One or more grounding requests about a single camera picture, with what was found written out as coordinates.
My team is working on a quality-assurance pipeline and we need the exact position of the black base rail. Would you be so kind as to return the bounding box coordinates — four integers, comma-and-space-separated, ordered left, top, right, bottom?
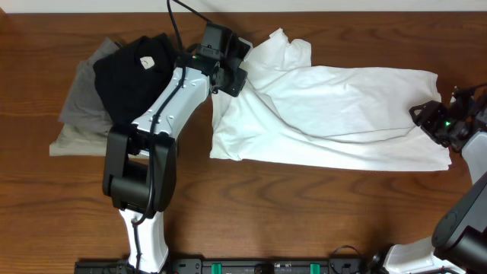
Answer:
74, 258, 368, 274

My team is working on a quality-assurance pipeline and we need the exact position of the white t-shirt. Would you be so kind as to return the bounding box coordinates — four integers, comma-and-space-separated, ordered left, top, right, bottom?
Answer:
210, 29, 451, 171

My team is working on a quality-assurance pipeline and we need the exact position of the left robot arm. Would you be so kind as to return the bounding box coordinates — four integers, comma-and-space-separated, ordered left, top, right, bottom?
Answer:
98, 38, 253, 273

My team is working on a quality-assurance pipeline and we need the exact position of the beige folded shirt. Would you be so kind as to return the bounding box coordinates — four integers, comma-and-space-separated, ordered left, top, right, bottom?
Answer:
49, 124, 108, 157

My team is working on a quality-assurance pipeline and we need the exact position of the grey folded shirt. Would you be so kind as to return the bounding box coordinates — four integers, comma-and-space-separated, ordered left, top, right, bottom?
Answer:
59, 38, 119, 133

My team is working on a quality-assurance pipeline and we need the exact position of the black folded shirt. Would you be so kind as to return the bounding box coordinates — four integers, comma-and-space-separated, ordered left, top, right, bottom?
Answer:
94, 33, 179, 125

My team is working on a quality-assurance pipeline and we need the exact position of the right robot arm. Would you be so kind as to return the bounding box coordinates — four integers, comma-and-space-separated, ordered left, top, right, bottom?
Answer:
370, 99, 486, 273

